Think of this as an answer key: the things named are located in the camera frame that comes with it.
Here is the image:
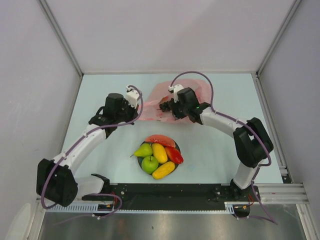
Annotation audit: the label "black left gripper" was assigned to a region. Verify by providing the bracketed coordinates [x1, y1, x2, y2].
[115, 98, 139, 125]

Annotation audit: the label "pink plastic bag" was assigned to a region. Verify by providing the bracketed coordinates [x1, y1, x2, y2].
[139, 78, 211, 124]

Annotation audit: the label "fake watermelon slice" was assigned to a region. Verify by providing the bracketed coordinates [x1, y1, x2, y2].
[144, 134, 176, 148]

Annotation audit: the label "green fake pear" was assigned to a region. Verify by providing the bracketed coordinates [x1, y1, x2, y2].
[131, 143, 153, 158]

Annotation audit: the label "red fake fruit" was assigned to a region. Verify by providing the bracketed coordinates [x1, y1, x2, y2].
[164, 147, 184, 165]

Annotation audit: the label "dark teal ceramic plate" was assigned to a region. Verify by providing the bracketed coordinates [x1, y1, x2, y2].
[137, 141, 181, 176]

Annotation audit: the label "yellow fake lemon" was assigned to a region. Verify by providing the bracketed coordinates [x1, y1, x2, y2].
[151, 143, 168, 164]

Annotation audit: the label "green fake apple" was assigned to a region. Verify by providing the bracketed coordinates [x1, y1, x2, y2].
[141, 156, 159, 174]

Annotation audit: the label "yellow fake mango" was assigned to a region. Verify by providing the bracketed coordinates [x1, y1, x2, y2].
[152, 161, 175, 180]

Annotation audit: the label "black fake grapes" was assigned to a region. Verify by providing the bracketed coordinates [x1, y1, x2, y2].
[158, 97, 174, 112]

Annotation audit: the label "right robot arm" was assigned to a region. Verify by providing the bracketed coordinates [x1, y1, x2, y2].
[168, 84, 274, 201]

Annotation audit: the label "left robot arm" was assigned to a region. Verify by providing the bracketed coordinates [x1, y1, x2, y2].
[36, 88, 143, 209]

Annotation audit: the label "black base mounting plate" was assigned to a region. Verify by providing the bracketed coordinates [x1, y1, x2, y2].
[82, 182, 261, 211]

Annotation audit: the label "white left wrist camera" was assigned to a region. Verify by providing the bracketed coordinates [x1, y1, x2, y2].
[125, 85, 142, 109]

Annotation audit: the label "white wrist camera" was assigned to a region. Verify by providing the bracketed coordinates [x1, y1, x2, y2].
[125, 85, 142, 109]
[168, 84, 184, 103]

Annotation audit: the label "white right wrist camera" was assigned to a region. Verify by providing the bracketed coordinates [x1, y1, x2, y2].
[168, 84, 184, 103]

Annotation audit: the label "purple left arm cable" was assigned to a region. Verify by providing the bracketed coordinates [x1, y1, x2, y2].
[41, 84, 145, 210]

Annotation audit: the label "white slotted cable duct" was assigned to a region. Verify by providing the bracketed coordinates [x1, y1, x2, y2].
[46, 203, 99, 213]

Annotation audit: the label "aluminium frame rail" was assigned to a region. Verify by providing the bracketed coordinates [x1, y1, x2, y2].
[256, 183, 309, 205]

